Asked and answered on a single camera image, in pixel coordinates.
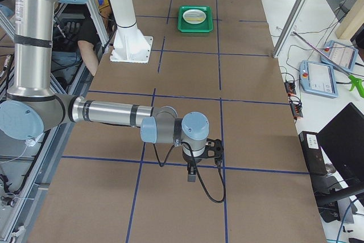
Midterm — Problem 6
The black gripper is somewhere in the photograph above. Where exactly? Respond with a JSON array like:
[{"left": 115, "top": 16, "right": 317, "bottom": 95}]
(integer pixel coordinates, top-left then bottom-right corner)
[{"left": 183, "top": 148, "right": 209, "bottom": 182}]

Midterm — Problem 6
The yellow plastic spoon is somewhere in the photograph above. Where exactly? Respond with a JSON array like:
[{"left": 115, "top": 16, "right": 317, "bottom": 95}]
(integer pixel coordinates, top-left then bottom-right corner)
[{"left": 185, "top": 18, "right": 205, "bottom": 24}]

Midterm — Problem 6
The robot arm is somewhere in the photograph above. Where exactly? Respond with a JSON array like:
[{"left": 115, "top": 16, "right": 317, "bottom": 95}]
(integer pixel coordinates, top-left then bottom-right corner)
[{"left": 1, "top": 0, "right": 210, "bottom": 182}]

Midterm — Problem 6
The white round plate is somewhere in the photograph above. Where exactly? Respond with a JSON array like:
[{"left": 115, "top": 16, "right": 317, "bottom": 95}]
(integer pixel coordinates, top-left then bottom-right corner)
[{"left": 182, "top": 9, "right": 206, "bottom": 22}]

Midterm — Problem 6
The green plastic tray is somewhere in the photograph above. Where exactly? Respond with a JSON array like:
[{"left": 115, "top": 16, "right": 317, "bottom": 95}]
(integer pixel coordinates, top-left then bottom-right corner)
[{"left": 177, "top": 6, "right": 214, "bottom": 33}]

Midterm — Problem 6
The brown paper table cover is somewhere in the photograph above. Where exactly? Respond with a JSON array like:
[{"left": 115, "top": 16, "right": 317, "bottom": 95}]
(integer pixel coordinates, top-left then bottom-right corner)
[{"left": 28, "top": 0, "right": 326, "bottom": 242}]

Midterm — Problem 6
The black computer box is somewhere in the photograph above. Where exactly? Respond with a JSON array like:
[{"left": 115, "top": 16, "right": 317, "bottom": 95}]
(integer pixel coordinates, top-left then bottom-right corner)
[{"left": 299, "top": 131, "right": 327, "bottom": 176}]

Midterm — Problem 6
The small orange electronics board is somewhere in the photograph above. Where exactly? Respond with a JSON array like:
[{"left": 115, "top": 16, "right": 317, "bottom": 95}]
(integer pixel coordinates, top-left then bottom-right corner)
[{"left": 284, "top": 81, "right": 296, "bottom": 96}]

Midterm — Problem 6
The person in black shirt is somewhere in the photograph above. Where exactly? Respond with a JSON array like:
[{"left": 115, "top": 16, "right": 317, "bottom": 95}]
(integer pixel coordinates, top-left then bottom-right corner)
[{"left": 56, "top": 13, "right": 100, "bottom": 76}]

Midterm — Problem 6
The near blue teach pendant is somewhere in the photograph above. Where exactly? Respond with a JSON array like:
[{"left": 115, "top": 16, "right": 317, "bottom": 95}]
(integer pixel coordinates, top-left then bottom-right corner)
[{"left": 299, "top": 60, "right": 338, "bottom": 98}]

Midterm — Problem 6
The blue teach pendant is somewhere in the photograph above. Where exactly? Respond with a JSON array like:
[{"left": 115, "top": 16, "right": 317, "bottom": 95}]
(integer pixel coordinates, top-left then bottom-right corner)
[
  {"left": 299, "top": 60, "right": 338, "bottom": 98},
  {"left": 322, "top": 40, "right": 358, "bottom": 73}
]

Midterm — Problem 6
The black monitor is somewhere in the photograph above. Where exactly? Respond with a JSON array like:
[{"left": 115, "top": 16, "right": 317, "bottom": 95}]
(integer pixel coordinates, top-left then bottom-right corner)
[{"left": 316, "top": 102, "right": 363, "bottom": 206}]

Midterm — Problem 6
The far blue teach pendant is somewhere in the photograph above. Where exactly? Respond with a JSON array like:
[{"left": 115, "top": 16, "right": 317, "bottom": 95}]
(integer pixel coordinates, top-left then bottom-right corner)
[{"left": 322, "top": 40, "right": 358, "bottom": 73}]

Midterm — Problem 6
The reacher grabber tool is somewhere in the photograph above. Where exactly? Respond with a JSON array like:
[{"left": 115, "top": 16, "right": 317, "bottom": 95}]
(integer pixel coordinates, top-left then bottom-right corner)
[{"left": 292, "top": 31, "right": 364, "bottom": 98}]

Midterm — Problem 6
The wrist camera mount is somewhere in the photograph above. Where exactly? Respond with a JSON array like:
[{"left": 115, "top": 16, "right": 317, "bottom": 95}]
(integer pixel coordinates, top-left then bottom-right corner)
[{"left": 204, "top": 138, "right": 224, "bottom": 167}]

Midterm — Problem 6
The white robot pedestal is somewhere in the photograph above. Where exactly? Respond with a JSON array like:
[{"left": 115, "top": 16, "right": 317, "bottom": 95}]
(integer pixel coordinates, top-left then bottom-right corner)
[{"left": 109, "top": 0, "right": 153, "bottom": 64}]

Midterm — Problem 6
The aluminium frame post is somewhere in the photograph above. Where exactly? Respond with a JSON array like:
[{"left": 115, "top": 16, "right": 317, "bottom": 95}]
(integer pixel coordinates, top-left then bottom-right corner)
[{"left": 272, "top": 0, "right": 307, "bottom": 58}]

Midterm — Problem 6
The aluminium frame rack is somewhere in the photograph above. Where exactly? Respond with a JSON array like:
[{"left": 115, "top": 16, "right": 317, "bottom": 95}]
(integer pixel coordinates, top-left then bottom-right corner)
[{"left": 1, "top": 0, "right": 109, "bottom": 242}]

